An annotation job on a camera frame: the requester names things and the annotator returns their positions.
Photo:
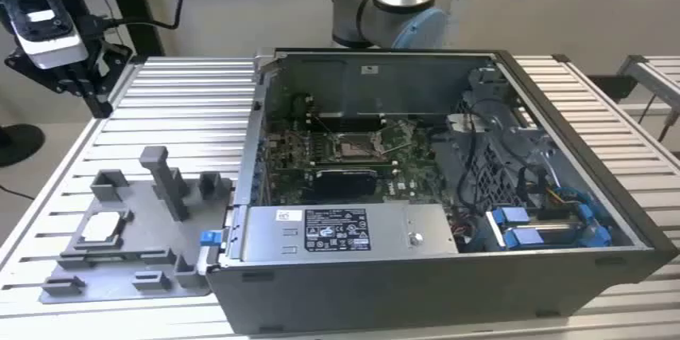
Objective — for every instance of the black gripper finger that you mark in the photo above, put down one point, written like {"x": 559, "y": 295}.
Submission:
{"x": 53, "y": 81}
{"x": 117, "y": 57}

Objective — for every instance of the silver square CPU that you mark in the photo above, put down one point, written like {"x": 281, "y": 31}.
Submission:
{"x": 100, "y": 227}

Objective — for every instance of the CPU socket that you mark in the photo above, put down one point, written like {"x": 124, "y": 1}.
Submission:
{"x": 353, "y": 149}

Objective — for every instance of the black RAM slot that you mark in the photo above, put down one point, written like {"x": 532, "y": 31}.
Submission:
{"x": 356, "y": 162}

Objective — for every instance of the black round stand base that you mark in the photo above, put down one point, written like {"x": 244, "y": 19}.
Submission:
{"x": 19, "y": 145}

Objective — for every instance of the thin metal locking lever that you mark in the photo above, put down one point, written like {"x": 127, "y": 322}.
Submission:
{"x": 321, "y": 123}

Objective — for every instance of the grey plastic parts rack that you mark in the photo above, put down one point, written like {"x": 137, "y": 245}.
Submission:
{"x": 148, "y": 236}

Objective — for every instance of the blue case latch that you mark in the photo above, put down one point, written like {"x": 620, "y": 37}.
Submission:
{"x": 209, "y": 237}

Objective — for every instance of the silver power supply with label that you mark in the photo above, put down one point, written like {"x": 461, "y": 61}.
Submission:
{"x": 265, "y": 236}

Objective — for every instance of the black graphics card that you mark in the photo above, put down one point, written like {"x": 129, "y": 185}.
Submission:
{"x": 345, "y": 184}

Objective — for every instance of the green motherboard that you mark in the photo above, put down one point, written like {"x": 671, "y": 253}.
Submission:
{"x": 415, "y": 180}

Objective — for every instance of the grey metal disk cage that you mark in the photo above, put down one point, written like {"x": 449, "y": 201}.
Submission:
{"x": 493, "y": 165}

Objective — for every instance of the black open PC case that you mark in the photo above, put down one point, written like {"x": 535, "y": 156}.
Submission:
{"x": 372, "y": 296}

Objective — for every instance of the small blue disk carrier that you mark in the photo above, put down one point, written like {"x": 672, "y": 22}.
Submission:
{"x": 512, "y": 214}

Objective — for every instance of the large blue disk carrier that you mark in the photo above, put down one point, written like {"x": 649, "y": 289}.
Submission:
{"x": 525, "y": 237}

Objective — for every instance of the metal slat side table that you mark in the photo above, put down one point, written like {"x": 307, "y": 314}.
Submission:
{"x": 656, "y": 77}

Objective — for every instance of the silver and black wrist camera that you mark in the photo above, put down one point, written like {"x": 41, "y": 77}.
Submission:
{"x": 53, "y": 51}

